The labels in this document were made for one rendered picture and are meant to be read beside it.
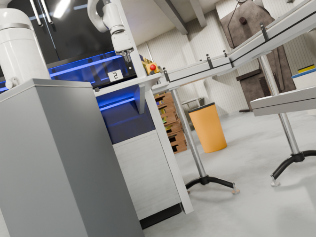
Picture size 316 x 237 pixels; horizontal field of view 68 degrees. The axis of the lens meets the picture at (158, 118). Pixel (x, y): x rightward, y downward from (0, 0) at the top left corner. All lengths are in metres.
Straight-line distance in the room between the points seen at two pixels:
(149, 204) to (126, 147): 0.40
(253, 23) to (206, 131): 3.99
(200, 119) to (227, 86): 5.44
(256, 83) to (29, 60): 6.01
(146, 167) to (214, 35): 7.50
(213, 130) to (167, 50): 6.10
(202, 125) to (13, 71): 2.65
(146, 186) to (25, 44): 1.12
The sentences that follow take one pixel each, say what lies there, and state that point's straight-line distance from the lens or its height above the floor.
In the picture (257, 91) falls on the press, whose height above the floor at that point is 0.46.
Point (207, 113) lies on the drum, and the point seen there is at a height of 0.52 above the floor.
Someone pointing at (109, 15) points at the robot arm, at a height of 1.28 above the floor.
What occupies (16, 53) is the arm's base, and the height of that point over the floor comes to 0.97.
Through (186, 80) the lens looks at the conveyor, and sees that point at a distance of 1.78.
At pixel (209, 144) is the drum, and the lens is 3.21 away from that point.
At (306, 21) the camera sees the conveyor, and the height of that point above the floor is 0.87.
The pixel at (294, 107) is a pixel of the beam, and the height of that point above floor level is 0.46.
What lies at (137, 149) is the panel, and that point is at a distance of 1.55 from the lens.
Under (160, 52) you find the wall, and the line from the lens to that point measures 9.00.
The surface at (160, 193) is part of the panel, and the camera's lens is 1.62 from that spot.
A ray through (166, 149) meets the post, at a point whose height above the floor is 0.45.
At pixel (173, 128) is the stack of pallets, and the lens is 4.01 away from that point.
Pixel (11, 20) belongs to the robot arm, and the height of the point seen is 1.06.
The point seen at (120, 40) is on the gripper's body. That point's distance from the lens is 1.39.
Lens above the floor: 0.67
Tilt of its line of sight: level
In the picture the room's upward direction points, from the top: 19 degrees counter-clockwise
